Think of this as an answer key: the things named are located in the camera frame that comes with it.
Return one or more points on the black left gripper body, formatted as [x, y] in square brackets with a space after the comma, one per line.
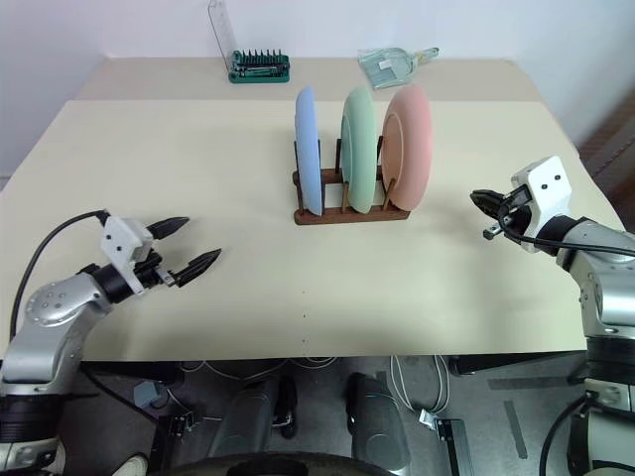
[154, 273]

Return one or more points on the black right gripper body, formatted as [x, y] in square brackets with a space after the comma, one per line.
[518, 223]

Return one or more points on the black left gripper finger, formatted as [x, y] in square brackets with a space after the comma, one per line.
[168, 228]
[198, 267]

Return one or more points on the green plate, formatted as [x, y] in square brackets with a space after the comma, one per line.
[359, 149]

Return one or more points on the blue plate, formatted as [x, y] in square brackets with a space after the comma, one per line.
[307, 149]

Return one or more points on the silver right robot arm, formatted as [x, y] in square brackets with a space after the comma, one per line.
[610, 287]

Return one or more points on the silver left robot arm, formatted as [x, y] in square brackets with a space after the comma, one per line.
[54, 302]

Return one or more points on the wooden dish rack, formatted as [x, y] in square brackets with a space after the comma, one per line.
[347, 218]

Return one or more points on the pink plate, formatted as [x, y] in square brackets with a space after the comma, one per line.
[409, 149]

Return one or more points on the cream table mat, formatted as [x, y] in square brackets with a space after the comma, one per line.
[347, 297]

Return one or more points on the dark rounded robot leg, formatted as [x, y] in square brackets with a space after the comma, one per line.
[377, 421]
[248, 421]

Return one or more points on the pale green dustpan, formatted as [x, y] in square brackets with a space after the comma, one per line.
[384, 69]

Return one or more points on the green screwdriver bit set case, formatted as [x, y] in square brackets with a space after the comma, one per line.
[258, 74]

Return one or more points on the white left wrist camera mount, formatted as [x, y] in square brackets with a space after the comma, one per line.
[119, 243]

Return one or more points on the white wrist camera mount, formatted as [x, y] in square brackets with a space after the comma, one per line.
[119, 243]
[546, 183]

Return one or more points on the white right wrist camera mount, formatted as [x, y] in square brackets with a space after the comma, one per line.
[546, 183]

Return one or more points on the black table frame bar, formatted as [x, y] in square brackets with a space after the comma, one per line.
[516, 363]

